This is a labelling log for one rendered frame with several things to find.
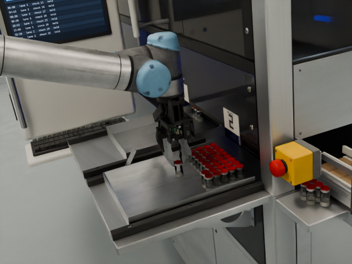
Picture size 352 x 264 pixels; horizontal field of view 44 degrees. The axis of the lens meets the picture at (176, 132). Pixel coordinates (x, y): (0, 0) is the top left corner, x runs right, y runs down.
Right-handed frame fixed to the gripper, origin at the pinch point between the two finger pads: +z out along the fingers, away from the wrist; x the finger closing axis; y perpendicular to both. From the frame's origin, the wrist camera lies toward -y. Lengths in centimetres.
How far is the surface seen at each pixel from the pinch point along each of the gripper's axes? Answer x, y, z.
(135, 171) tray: -10.3, -8.2, 4.1
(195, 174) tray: 4.2, 2.0, 5.0
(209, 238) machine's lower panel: 16, -21, 47
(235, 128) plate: 15.5, 6.9, -7.6
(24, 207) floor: -53, -172, 93
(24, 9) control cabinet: -26, -77, -39
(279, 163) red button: 13.3, 30.5, -8.0
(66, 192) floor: -24, -175, 93
